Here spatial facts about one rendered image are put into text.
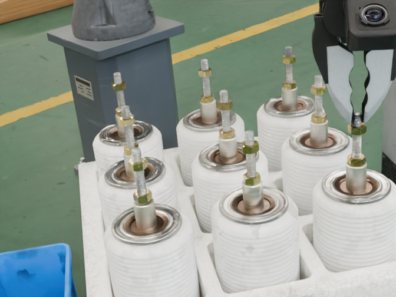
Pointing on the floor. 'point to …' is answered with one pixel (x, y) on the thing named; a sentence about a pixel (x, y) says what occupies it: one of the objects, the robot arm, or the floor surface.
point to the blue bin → (38, 272)
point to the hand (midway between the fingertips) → (357, 114)
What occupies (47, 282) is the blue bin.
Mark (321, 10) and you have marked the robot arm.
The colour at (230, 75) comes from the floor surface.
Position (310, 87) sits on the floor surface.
